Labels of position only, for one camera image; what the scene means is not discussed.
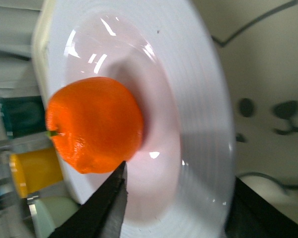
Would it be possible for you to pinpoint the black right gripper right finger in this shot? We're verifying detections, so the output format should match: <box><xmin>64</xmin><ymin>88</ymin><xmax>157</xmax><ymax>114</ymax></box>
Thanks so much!
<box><xmin>224</xmin><ymin>178</ymin><xmax>298</xmax><ymax>238</ymax></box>

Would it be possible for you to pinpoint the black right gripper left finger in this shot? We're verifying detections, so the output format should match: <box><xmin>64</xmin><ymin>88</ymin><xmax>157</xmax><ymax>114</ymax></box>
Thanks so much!
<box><xmin>49</xmin><ymin>161</ymin><xmax>128</xmax><ymax>238</ymax></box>

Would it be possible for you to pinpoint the white lavender deep plate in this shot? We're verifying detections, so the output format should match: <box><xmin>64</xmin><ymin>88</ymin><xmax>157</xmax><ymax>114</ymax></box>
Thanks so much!
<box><xmin>46</xmin><ymin>0</ymin><xmax>235</xmax><ymax>238</ymax></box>

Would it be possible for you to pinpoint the orange mandarin fruit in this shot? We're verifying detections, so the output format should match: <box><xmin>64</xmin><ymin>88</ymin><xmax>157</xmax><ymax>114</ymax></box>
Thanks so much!
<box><xmin>46</xmin><ymin>77</ymin><xmax>144</xmax><ymax>174</ymax></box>

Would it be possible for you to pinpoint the light green bowl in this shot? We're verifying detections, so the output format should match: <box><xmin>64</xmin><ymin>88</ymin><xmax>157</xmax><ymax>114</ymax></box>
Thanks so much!
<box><xmin>29</xmin><ymin>196</ymin><xmax>79</xmax><ymax>238</ymax></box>

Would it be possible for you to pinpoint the yellow enamel mug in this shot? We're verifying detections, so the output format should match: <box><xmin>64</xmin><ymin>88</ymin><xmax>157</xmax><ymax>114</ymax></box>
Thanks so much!
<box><xmin>9</xmin><ymin>147</ymin><xmax>63</xmax><ymax>198</ymax></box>

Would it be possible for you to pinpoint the dark green enamel mug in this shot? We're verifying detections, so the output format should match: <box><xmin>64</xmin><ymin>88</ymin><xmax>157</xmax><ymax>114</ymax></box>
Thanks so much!
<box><xmin>0</xmin><ymin>96</ymin><xmax>46</xmax><ymax>139</ymax></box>

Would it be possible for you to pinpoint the cream bear serving tray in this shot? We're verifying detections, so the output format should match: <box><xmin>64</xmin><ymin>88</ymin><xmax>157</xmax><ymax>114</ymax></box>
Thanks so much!
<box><xmin>33</xmin><ymin>0</ymin><xmax>298</xmax><ymax>231</ymax></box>

